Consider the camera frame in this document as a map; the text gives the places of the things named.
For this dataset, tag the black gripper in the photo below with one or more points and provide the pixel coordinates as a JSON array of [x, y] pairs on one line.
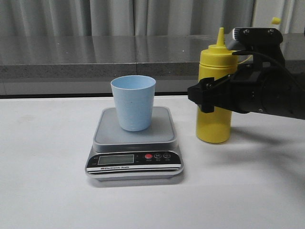
[[240, 92]]

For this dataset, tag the yellow squeeze bottle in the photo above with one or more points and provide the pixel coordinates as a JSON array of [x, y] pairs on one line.
[[216, 63]]

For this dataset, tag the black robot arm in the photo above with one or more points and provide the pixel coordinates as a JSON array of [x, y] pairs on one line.
[[270, 90]]

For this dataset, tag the light blue plastic cup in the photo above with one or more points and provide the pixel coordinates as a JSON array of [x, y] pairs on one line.
[[133, 98]]

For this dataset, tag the grey digital kitchen scale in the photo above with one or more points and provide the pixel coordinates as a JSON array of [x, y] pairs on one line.
[[118, 154]]

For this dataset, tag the grey curtain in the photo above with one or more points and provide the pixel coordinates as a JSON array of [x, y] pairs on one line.
[[145, 17]]

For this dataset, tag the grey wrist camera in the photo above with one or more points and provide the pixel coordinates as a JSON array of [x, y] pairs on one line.
[[262, 40]]

